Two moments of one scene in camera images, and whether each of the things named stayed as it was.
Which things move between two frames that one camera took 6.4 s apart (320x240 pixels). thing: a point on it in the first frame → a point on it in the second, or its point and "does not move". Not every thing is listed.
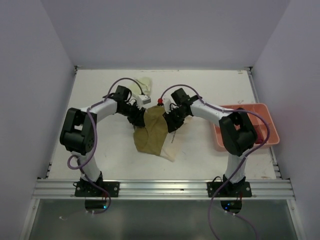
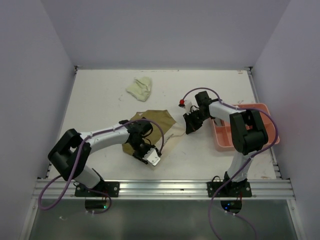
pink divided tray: [262, 108] does not move
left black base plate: [84, 189] does not move
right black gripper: [172, 125] → [191, 126]
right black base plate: [231, 189] does not move
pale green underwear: [145, 83] does not move
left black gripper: [137, 119] → [140, 156]
